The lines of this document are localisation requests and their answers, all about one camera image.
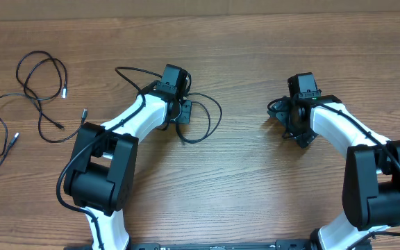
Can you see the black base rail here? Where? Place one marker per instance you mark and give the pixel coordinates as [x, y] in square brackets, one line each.
[221, 246]

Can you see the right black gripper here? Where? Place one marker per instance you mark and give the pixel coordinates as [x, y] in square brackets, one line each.
[291, 126]

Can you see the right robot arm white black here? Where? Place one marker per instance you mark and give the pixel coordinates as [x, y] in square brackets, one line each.
[371, 187]

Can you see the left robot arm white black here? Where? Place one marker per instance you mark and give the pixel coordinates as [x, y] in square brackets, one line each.
[99, 176]

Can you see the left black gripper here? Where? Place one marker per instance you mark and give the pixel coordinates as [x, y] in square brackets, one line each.
[186, 112]

